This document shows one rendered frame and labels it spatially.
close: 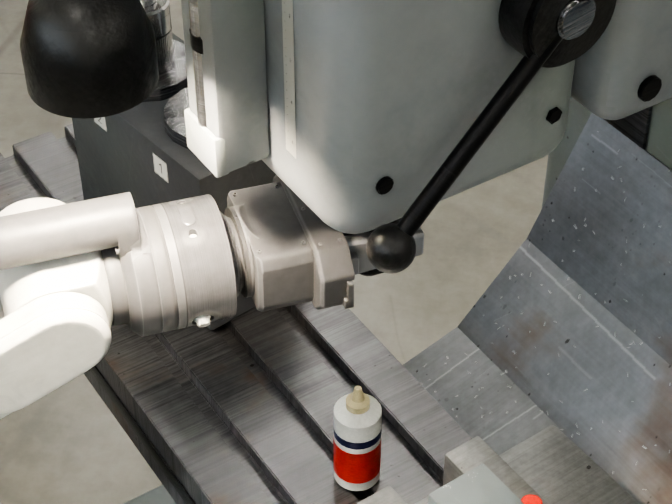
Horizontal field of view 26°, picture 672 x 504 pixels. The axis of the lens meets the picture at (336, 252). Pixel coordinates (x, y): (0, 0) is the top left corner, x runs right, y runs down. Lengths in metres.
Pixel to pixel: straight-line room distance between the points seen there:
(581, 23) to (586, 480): 0.46
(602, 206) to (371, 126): 0.59
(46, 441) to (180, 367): 1.21
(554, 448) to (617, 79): 0.39
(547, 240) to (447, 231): 1.50
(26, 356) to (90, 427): 1.62
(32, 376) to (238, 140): 0.21
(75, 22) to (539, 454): 0.60
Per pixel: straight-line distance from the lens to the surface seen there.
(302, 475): 1.27
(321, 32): 0.81
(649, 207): 1.37
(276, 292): 1.00
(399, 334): 2.71
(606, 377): 1.38
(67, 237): 0.96
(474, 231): 2.94
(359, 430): 1.20
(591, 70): 0.94
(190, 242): 0.98
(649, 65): 0.94
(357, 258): 1.01
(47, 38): 0.77
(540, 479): 1.19
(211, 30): 0.85
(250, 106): 0.89
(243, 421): 1.32
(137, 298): 0.97
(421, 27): 0.82
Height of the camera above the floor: 1.91
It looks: 41 degrees down
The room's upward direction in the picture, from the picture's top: straight up
